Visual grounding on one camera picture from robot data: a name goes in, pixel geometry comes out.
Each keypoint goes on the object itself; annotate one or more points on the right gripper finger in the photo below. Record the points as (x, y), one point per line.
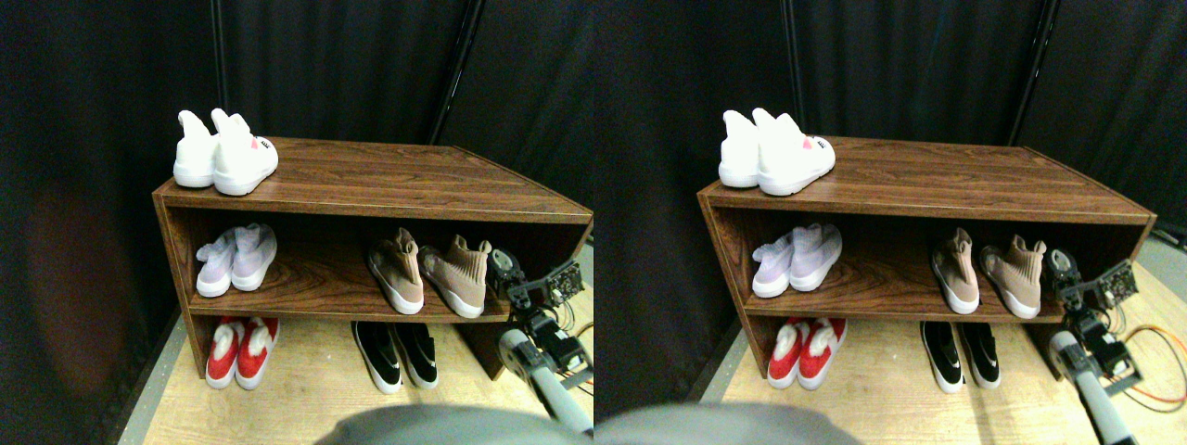
(507, 269)
(1064, 269)

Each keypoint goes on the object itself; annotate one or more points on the tan shoe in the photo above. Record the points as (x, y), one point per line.
(960, 269)
(1015, 278)
(399, 269)
(459, 278)

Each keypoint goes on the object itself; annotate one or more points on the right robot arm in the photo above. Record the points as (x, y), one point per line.
(1104, 408)
(556, 399)

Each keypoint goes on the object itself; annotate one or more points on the black shoe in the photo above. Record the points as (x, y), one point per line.
(983, 357)
(944, 357)
(378, 357)
(419, 357)

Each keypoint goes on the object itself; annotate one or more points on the brown shoe rack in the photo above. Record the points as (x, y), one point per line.
(389, 176)
(946, 176)

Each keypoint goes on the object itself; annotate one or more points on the black curtain stand pole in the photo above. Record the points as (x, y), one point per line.
(1032, 69)
(459, 65)
(221, 56)

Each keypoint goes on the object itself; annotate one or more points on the lilac shoe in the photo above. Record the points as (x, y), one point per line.
(215, 269)
(816, 260)
(253, 260)
(772, 271)

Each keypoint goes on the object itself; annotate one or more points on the white shoe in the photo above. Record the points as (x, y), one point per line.
(195, 162)
(739, 162)
(788, 167)
(239, 167)

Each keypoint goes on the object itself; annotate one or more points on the red shoe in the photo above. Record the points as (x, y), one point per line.
(818, 357)
(784, 362)
(252, 357)
(223, 362)

